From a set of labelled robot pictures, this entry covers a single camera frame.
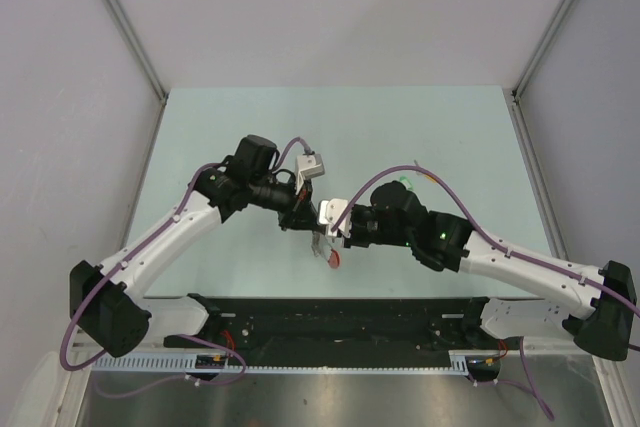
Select aluminium corner post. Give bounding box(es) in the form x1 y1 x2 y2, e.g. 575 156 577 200
510 0 609 98
73 0 169 104

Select green key tag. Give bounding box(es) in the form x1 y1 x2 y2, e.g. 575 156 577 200
399 176 413 190

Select red-handled metal keyring holder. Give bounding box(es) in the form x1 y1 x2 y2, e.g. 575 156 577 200
311 232 341 269

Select aluminium corner post right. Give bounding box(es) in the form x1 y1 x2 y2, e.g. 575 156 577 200
510 0 609 98

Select aluminium rail right side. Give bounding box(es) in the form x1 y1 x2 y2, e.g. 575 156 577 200
504 90 570 260

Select aluminium corner post left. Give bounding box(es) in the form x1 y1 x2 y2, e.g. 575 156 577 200
73 0 169 104

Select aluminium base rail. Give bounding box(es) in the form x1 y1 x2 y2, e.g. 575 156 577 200
70 342 163 354

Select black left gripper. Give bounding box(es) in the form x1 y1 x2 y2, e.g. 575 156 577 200
249 171 324 232

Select silver key with yellow tag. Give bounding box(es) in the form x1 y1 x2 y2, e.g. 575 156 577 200
413 159 437 183

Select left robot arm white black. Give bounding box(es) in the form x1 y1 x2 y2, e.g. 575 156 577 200
61 135 324 357

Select grey slotted cable duct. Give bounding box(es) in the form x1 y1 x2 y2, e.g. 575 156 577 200
94 346 468 376

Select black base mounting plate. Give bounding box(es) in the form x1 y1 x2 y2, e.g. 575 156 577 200
192 295 519 351

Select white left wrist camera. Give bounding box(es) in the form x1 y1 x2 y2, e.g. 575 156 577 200
294 154 325 195

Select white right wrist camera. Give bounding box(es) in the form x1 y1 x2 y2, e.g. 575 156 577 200
318 198 351 238

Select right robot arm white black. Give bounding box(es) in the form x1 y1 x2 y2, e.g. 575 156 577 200
326 181 638 361

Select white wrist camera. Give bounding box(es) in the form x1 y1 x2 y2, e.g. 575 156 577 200
294 154 325 195
318 198 351 238

